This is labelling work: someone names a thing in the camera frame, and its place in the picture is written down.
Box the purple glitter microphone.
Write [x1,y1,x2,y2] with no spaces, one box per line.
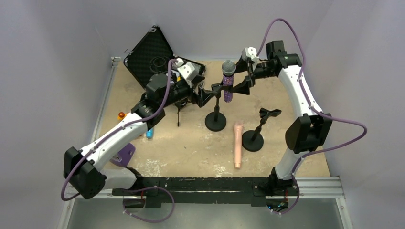
[221,60,236,103]

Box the black round-base mic stand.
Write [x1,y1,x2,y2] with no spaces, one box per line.
[205,83,226,132]

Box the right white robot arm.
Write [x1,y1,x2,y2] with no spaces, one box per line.
[233,41,332,195]

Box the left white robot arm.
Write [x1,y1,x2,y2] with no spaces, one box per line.
[61,73,219,201]

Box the black tripod mic stand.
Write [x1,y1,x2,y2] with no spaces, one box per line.
[174,100,195,127]

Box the pink microphone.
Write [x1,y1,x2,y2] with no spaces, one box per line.
[234,123,243,169]

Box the black poker chip case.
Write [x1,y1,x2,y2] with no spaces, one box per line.
[123,25,206,92]

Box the blue microphone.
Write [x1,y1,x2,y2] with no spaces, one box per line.
[146,128,154,140]

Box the orange toy vehicle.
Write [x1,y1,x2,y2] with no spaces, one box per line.
[117,112,127,121]

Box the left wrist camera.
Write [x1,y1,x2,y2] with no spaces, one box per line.
[174,58,198,88]

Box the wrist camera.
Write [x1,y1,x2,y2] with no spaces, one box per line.
[241,47,259,66]
[174,58,198,88]

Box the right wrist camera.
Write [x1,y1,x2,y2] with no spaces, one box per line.
[241,47,259,66]

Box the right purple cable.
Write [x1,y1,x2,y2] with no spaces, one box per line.
[256,18,368,177]

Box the left side aluminium rail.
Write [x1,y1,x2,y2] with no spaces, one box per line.
[90,56,122,145]

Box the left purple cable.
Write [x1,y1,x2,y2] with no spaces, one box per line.
[61,59,181,202]

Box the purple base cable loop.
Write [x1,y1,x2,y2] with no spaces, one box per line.
[122,186,175,224]

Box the aluminium frame rail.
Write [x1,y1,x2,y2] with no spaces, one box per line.
[65,176,345,199]

